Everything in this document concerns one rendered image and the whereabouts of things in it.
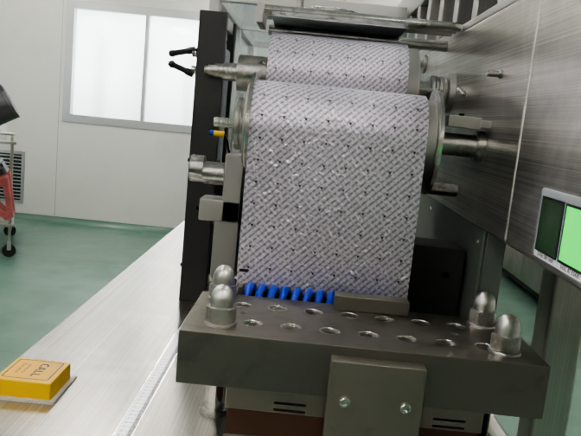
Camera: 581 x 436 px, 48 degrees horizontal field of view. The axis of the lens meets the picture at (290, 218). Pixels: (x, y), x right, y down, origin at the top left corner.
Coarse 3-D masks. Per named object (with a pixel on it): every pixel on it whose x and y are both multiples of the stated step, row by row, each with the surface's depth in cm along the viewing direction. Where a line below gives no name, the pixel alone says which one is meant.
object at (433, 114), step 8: (248, 88) 88; (432, 104) 88; (432, 112) 87; (432, 120) 86; (432, 128) 86; (432, 136) 86; (432, 144) 86; (432, 152) 86; (432, 160) 87; (424, 168) 88; (424, 176) 89
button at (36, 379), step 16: (16, 368) 81; (32, 368) 82; (48, 368) 82; (64, 368) 83; (0, 384) 78; (16, 384) 78; (32, 384) 78; (48, 384) 78; (64, 384) 83; (48, 400) 78
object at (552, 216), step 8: (544, 200) 65; (544, 208) 64; (552, 208) 62; (560, 208) 60; (544, 216) 64; (552, 216) 62; (560, 216) 60; (544, 224) 64; (552, 224) 62; (544, 232) 64; (552, 232) 62; (544, 240) 64; (552, 240) 62; (544, 248) 63; (552, 248) 61
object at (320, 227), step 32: (256, 160) 86; (256, 192) 87; (288, 192) 87; (320, 192) 87; (352, 192) 87; (384, 192) 87; (416, 192) 86; (256, 224) 88; (288, 224) 88; (320, 224) 87; (352, 224) 87; (384, 224) 87; (416, 224) 87; (256, 256) 88; (288, 256) 88; (320, 256) 88; (352, 256) 88; (384, 256) 88; (320, 288) 89; (352, 288) 89; (384, 288) 89
